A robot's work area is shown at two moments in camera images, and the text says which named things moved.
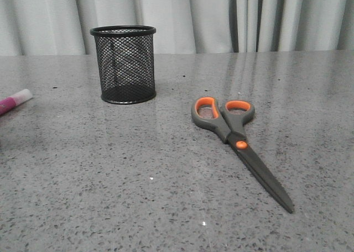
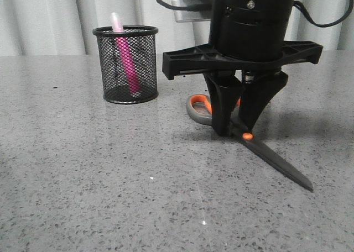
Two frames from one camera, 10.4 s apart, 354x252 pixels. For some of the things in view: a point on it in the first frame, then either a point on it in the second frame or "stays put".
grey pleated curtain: [57, 21] stays put
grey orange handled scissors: [228, 121] to [236, 130]
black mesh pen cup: [125, 54] stays put
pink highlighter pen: [9, 103] to [126, 55]
